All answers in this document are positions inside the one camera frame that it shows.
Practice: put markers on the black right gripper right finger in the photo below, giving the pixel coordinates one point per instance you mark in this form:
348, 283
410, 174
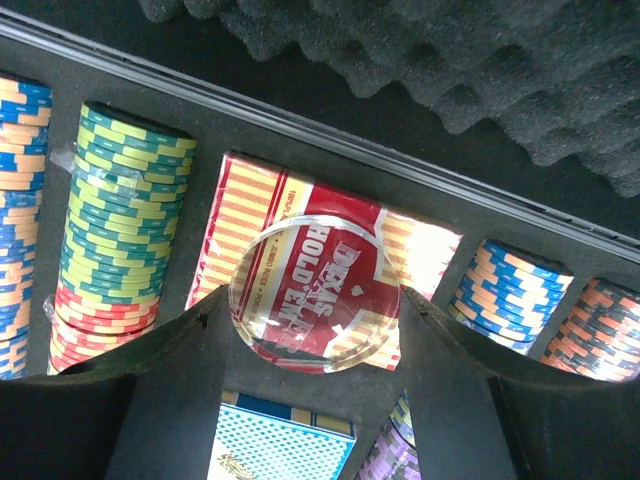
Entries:
482, 411

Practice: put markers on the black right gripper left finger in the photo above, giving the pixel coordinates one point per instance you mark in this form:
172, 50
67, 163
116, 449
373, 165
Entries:
145, 410

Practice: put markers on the purple black chip stack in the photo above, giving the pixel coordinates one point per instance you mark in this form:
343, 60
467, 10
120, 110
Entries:
391, 457

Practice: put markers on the blue playing card box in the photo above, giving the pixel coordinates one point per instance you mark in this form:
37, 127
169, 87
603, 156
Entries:
261, 439

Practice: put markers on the clear round dealer button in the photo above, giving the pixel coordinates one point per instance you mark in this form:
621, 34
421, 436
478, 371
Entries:
315, 294

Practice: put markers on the red playing card box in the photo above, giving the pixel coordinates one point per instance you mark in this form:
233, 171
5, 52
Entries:
251, 196

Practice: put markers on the black poker chip case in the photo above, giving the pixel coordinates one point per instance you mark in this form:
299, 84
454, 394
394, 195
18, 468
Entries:
509, 120

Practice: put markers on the blue yellow chip stack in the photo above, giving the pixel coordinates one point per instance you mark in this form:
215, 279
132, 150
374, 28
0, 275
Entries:
399, 423

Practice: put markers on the red orange chip stack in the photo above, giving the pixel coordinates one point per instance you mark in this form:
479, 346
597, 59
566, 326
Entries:
82, 329

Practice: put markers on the orange black chip stack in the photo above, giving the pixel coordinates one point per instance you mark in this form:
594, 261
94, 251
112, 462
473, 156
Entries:
599, 338

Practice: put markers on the green yellow chip stack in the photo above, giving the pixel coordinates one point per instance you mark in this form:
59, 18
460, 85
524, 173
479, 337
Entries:
128, 181

